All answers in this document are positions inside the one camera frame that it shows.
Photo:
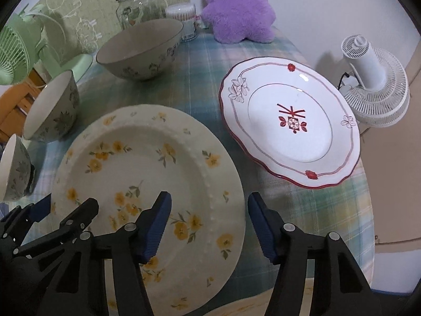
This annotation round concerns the red patterned white plate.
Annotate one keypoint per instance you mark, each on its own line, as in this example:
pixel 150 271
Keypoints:
pixel 289 144

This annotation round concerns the wooden headboard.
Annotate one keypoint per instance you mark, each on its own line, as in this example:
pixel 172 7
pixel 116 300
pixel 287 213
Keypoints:
pixel 10 105

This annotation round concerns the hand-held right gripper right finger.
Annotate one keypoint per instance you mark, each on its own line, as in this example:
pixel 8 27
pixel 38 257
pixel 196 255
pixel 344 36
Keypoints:
pixel 263 230

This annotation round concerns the plaid tablecloth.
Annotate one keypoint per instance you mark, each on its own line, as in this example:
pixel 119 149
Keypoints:
pixel 197 79

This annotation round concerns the purple plush cushion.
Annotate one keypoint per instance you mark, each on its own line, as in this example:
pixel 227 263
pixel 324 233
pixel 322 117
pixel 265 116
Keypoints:
pixel 236 6

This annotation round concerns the medium floral ceramic bowl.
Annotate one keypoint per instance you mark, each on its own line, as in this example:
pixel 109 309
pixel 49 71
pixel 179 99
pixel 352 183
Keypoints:
pixel 56 115

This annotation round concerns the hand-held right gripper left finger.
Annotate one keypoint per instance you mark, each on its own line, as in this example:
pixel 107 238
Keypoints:
pixel 157 228

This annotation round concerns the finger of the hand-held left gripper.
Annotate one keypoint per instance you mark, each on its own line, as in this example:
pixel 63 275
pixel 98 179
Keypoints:
pixel 41 209
pixel 84 212

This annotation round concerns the large floral ceramic bowl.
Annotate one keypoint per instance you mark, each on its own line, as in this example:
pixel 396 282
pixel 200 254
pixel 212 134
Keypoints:
pixel 141 64

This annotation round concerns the green desk fan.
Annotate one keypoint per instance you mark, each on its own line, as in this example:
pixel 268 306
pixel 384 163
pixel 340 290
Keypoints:
pixel 13 56

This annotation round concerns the yellow floral cream plate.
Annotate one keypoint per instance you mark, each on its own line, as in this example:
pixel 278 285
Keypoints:
pixel 148 171

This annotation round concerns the glass jar with black lid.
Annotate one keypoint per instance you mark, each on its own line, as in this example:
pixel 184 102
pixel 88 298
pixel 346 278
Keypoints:
pixel 131 10

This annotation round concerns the white clip fan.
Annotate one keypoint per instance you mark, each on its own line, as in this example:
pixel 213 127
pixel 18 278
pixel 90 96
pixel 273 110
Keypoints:
pixel 365 62

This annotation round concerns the small floral ceramic bowl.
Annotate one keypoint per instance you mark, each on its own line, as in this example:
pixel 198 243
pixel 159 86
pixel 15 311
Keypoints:
pixel 18 171

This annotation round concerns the cotton swab container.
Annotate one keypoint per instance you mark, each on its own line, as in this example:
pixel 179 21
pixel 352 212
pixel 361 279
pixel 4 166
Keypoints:
pixel 181 14

